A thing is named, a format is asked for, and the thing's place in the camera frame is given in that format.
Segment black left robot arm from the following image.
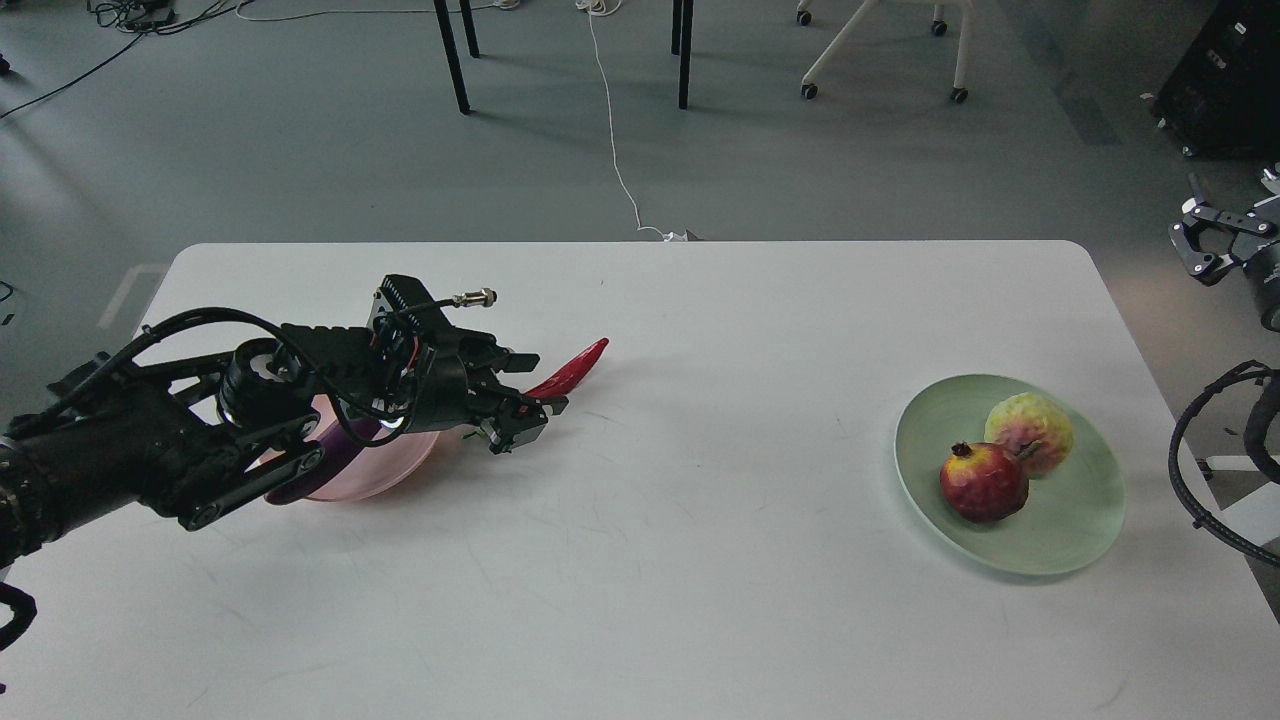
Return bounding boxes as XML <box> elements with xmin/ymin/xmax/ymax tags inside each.
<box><xmin>1</xmin><ymin>274</ymin><xmax>576</xmax><ymax>568</ymax></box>

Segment black table leg left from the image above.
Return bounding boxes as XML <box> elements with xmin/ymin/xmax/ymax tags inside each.
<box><xmin>431</xmin><ymin>0</ymin><xmax>471</xmax><ymax>117</ymax></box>

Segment red chili pepper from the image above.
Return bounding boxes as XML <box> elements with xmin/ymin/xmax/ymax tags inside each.
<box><xmin>467</xmin><ymin>337</ymin><xmax>611</xmax><ymax>442</ymax></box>

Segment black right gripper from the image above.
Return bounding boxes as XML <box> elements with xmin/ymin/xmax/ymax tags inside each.
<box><xmin>1167</xmin><ymin>161</ymin><xmax>1279</xmax><ymax>333</ymax></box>

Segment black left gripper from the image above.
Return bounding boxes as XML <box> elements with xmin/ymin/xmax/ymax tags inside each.
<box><xmin>399</xmin><ymin>331</ymin><xmax>570</xmax><ymax>455</ymax></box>

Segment white floor cable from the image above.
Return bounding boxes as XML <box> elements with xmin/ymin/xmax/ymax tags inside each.
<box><xmin>579</xmin><ymin>0</ymin><xmax>691</xmax><ymax>243</ymax></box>

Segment purple eggplant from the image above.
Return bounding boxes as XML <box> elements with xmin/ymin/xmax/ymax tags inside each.
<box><xmin>265</xmin><ymin>418</ymin><xmax>381</xmax><ymax>506</ymax></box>

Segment black floor cables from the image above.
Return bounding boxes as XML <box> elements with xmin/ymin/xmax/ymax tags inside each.
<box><xmin>0</xmin><ymin>0</ymin><xmax>241</xmax><ymax>119</ymax></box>

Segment red pomegranate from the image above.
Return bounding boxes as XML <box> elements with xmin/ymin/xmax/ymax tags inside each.
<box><xmin>940</xmin><ymin>442</ymin><xmax>1030</xmax><ymax>524</ymax></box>

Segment green plate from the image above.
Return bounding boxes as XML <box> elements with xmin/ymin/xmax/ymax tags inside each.
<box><xmin>893</xmin><ymin>374</ymin><xmax>1126</xmax><ymax>577</ymax></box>

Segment white rolling chair base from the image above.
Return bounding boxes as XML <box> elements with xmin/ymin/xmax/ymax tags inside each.
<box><xmin>795</xmin><ymin>0</ymin><xmax>974</xmax><ymax>105</ymax></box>

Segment black table leg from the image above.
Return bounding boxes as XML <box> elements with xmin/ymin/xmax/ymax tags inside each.
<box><xmin>671</xmin><ymin>0</ymin><xmax>695</xmax><ymax>110</ymax></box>
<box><xmin>431</xmin><ymin>0</ymin><xmax>471</xmax><ymax>117</ymax></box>
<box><xmin>458</xmin><ymin>0</ymin><xmax>481</xmax><ymax>58</ymax></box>

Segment black equipment case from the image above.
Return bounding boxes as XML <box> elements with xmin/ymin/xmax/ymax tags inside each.
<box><xmin>1152</xmin><ymin>1</ymin><xmax>1279</xmax><ymax>161</ymax></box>

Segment black table leg rear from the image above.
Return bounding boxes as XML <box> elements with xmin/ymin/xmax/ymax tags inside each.
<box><xmin>458</xmin><ymin>0</ymin><xmax>481</xmax><ymax>58</ymax></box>

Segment pink plate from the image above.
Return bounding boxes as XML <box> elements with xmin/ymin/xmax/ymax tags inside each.
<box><xmin>256</xmin><ymin>395</ymin><xmax>442</xmax><ymax>503</ymax></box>

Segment black table leg right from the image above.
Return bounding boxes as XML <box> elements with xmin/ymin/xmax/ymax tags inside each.
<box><xmin>671</xmin><ymin>0</ymin><xmax>695</xmax><ymax>110</ymax></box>

